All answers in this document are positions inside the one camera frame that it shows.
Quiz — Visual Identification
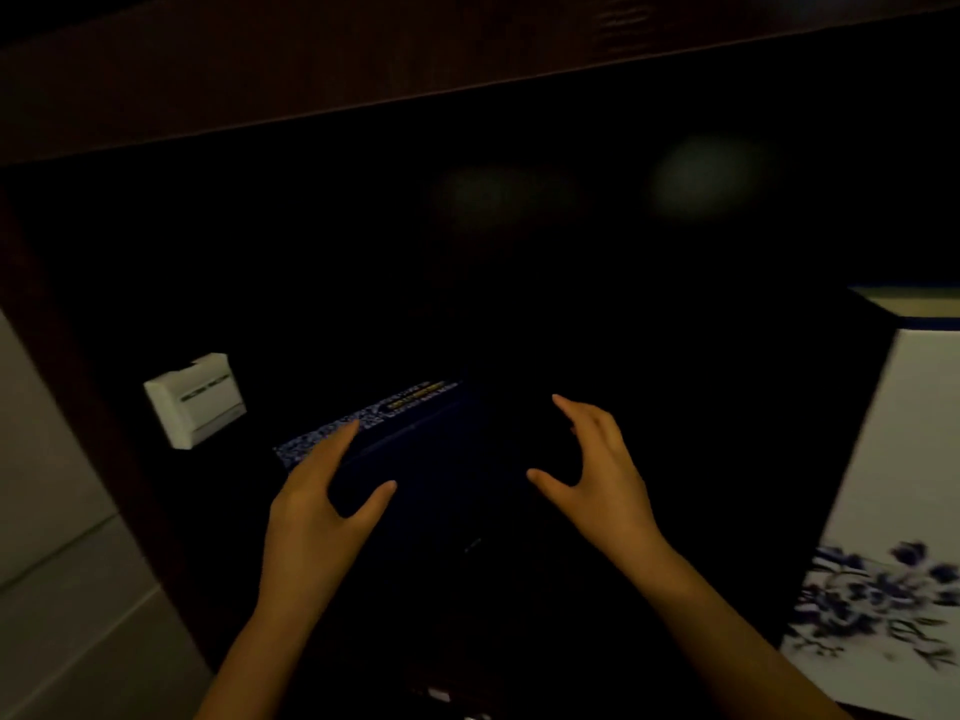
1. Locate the person's right forearm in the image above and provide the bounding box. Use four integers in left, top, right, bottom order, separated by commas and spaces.
633, 541, 855, 720

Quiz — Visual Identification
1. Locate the person's right hand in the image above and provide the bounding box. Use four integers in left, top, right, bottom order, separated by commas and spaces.
525, 393, 671, 574

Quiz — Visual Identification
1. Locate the dark blue patterned box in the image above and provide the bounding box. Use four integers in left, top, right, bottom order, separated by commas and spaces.
273, 379, 543, 552

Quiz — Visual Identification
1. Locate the white box with blue flowers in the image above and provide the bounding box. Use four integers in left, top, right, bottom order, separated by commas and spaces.
778, 286, 960, 720

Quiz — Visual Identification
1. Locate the person's left forearm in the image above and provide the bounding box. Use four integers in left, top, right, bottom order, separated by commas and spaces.
193, 605, 320, 720

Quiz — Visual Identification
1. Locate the person's left hand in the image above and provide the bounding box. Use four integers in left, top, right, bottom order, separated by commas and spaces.
257, 419, 399, 617

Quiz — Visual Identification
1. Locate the dark wooden cabinet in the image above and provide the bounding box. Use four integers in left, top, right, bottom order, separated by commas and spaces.
0, 0, 960, 720

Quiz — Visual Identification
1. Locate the small white cardboard box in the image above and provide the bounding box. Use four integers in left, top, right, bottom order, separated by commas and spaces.
143, 352, 248, 451

